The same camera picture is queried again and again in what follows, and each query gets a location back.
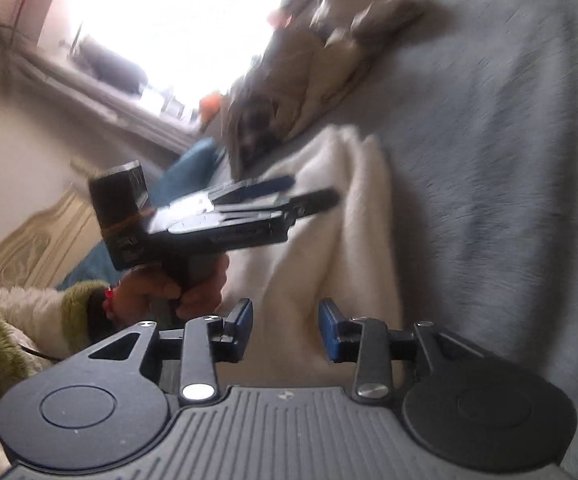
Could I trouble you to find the dark plaid shirt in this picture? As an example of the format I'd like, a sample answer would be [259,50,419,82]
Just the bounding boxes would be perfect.
[225,94,284,173]

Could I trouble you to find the person's left hand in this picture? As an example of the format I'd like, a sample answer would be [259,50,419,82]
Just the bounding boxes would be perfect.
[118,252,231,322]

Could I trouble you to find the cream knit sweater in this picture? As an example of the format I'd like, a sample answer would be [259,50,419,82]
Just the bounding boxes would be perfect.
[218,125,406,392]

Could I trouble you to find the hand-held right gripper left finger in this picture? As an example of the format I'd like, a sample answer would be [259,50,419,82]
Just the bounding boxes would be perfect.
[88,298,254,407]

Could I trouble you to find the orange windowsill item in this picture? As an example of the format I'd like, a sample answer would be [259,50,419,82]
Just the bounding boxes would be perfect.
[199,91,223,127]

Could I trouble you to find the dark clutter on windowsill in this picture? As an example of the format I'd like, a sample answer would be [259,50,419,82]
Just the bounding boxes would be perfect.
[80,36,148,95]

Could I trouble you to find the beige pants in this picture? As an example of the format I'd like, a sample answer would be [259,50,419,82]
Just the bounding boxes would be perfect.
[229,0,432,142]

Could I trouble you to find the person's left forearm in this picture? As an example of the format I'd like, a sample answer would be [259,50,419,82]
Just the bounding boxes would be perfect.
[0,278,116,396]

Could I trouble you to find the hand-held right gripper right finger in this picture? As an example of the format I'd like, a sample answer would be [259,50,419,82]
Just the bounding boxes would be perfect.
[319,298,492,402]

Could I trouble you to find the carved cream headboard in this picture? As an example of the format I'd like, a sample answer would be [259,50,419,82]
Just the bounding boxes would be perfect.
[0,189,106,292]

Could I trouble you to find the teal pillow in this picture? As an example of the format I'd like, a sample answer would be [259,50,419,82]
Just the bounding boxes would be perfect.
[58,137,228,292]

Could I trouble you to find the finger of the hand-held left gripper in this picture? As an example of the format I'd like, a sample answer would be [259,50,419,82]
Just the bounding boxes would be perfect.
[214,188,341,223]
[204,175,296,203]

